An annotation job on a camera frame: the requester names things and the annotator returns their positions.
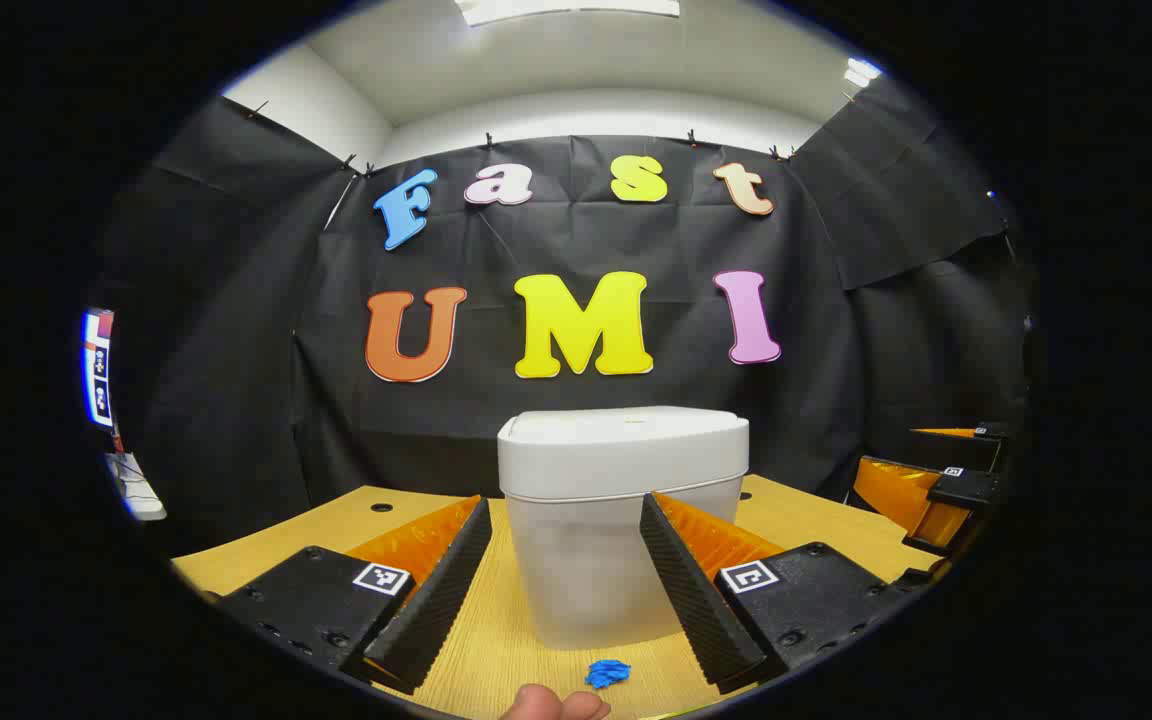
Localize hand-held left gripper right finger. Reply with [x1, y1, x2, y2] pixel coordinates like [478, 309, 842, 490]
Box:
[639, 490, 937, 694]

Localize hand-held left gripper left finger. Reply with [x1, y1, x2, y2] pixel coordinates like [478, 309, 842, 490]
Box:
[217, 494, 494, 696]

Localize white desktop garbage bin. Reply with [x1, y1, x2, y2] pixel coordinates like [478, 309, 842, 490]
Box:
[496, 405, 751, 651]

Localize wooden desktop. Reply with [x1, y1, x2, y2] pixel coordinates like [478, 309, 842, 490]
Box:
[171, 475, 947, 720]

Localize white side table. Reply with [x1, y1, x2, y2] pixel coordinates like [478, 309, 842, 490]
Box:
[104, 452, 167, 522]

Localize black backdrop cloth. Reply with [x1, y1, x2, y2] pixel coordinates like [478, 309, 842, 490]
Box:
[101, 75, 1037, 556]

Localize computer monitor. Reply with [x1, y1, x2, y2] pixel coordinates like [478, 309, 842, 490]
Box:
[81, 308, 117, 429]

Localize long ceiling light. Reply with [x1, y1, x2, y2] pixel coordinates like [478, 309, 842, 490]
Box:
[454, 0, 682, 26]

